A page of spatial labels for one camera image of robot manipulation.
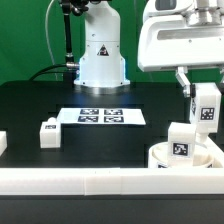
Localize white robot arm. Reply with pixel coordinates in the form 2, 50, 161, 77
138, 0, 224, 97

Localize black cables at base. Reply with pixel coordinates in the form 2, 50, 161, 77
29, 63, 78, 82

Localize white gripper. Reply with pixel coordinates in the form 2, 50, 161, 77
138, 15, 224, 98

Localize white U-shaped fence wall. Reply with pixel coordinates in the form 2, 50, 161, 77
0, 139, 224, 196

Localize black camera stand pole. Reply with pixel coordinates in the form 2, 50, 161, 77
59, 0, 89, 69

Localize white round stool seat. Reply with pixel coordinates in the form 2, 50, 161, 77
148, 142, 214, 168

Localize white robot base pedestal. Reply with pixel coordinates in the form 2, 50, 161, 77
74, 1, 130, 88

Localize white sheet with markers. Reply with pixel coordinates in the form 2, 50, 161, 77
57, 108, 146, 125

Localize white cable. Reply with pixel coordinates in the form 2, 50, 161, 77
44, 0, 59, 81

